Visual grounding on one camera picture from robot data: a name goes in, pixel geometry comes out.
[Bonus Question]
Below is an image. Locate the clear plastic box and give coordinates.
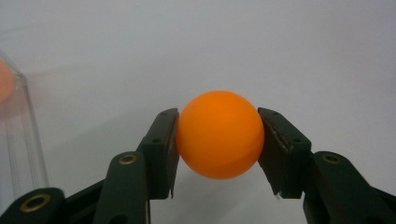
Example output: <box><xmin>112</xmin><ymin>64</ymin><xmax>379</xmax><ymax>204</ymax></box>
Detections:
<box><xmin>0</xmin><ymin>46</ymin><xmax>50</xmax><ymax>207</ymax></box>

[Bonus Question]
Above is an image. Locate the orange ping-pong ball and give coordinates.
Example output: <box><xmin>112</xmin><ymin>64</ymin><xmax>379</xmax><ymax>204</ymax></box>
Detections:
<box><xmin>175</xmin><ymin>90</ymin><xmax>266</xmax><ymax>181</ymax></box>
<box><xmin>0</xmin><ymin>59</ymin><xmax>17</xmax><ymax>105</ymax></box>

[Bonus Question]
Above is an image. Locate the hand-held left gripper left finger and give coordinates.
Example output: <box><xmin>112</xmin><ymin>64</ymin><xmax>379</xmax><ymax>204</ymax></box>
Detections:
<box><xmin>92</xmin><ymin>107</ymin><xmax>181</xmax><ymax>224</ymax></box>

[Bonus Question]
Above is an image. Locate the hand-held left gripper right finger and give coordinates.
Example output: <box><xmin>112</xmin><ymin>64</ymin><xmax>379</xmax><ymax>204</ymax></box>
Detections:
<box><xmin>257</xmin><ymin>107</ymin><xmax>394</xmax><ymax>224</ymax></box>

